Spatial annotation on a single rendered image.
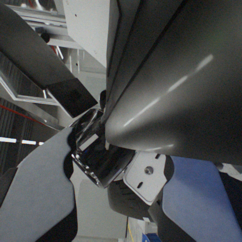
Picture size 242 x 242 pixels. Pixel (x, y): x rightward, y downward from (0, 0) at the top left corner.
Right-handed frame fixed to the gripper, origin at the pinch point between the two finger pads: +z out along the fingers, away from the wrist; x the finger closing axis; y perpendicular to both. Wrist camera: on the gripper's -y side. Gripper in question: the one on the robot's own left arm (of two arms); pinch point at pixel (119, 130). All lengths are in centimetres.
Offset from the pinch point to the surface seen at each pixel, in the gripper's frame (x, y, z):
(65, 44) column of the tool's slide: -26, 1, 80
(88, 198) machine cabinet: -106, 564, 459
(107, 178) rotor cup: -1.5, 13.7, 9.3
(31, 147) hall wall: -560, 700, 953
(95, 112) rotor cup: -3.8, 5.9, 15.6
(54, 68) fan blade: -12.1, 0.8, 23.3
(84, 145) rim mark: -4.8, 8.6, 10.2
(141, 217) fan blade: 7.1, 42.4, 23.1
